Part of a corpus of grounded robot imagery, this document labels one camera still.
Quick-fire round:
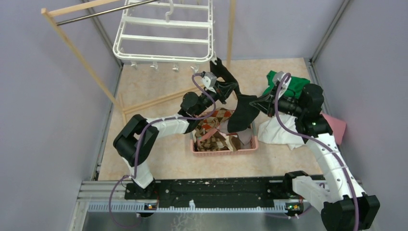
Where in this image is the green cloth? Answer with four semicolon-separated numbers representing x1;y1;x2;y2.
262;70;311;99

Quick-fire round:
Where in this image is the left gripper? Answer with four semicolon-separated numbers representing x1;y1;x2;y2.
194;80;237;116

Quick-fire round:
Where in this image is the wooden drying rack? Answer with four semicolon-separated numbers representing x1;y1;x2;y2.
41;0;236;123

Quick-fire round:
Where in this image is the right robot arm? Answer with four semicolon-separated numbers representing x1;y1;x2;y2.
249;84;380;231

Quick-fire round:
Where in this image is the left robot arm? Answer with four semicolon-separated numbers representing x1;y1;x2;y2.
113;57;239;199

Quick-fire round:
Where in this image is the black sock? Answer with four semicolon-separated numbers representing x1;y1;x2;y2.
209;57;240;100
227;94;260;133

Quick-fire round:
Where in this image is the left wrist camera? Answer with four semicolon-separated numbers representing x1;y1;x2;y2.
202;72;217;89

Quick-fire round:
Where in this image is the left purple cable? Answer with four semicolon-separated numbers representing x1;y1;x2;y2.
109;73;217;230

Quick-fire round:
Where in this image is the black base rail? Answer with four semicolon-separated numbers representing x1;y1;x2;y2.
124;176;306;212

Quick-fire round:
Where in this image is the brown striped sock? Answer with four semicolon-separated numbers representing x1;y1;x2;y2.
196;136;234;152

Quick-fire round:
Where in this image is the pink plastic basket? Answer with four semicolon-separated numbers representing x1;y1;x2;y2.
191;107;258;156

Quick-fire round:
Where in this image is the grey cloth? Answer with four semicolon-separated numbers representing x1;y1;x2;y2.
218;122;253;151

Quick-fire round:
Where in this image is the pink cloth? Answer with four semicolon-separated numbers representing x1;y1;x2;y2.
322;113;346;145

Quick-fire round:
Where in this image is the white cloth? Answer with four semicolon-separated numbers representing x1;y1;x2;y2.
257;116;305;150

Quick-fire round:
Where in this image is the white clip hanger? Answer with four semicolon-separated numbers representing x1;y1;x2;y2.
113;0;217;72

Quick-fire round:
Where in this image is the metal rack rod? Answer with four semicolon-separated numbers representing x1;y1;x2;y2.
56;0;156;26

